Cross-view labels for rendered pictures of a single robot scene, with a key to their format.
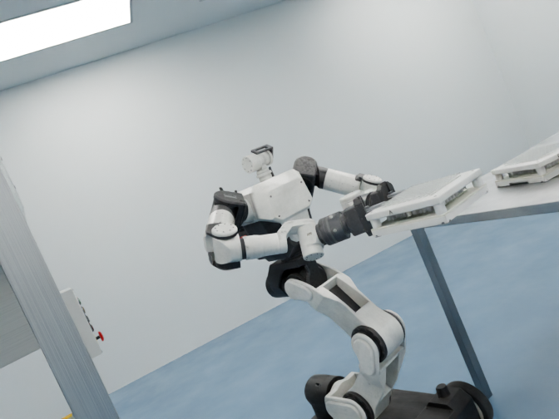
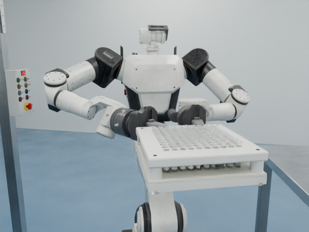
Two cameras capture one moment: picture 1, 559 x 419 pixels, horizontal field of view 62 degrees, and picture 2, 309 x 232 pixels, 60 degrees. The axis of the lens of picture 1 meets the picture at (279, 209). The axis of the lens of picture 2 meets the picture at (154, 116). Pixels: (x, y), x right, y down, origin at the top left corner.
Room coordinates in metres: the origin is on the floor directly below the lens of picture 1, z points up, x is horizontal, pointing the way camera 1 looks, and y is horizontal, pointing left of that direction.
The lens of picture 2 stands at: (0.74, -0.61, 1.20)
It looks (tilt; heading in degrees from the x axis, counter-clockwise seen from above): 11 degrees down; 29
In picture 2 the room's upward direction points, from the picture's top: straight up
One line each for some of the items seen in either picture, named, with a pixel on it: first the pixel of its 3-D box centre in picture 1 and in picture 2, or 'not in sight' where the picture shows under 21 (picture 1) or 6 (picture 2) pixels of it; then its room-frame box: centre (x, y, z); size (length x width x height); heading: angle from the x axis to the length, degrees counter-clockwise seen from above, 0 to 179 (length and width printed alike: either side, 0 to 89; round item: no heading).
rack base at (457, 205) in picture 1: (428, 210); (191, 160); (1.32, -0.39, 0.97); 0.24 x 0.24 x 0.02; 39
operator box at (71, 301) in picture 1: (77, 322); (20, 92); (1.73, 0.85, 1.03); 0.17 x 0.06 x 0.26; 28
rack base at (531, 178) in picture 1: (542, 169); not in sight; (1.75, -0.98, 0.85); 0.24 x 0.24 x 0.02; 13
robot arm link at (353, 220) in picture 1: (349, 222); (136, 124); (1.40, -0.18, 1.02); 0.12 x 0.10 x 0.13; 71
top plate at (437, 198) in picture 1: (422, 194); (191, 141); (1.32, -0.39, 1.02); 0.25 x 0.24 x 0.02; 129
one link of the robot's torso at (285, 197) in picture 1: (270, 214); (150, 83); (1.86, 0.04, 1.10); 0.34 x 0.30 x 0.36; 129
